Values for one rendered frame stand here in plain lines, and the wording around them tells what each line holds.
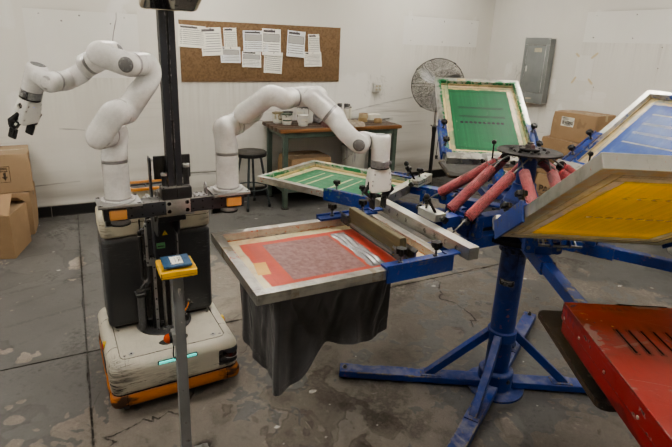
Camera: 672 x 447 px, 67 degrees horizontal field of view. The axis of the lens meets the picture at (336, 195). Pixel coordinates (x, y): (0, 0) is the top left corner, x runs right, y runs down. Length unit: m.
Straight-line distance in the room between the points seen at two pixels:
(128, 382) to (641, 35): 5.49
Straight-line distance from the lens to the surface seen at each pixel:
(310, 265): 1.91
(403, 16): 6.61
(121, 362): 2.70
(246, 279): 1.74
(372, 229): 2.10
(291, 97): 2.01
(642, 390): 1.27
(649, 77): 6.08
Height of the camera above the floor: 1.76
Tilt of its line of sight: 17 degrees down
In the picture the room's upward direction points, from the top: 2 degrees clockwise
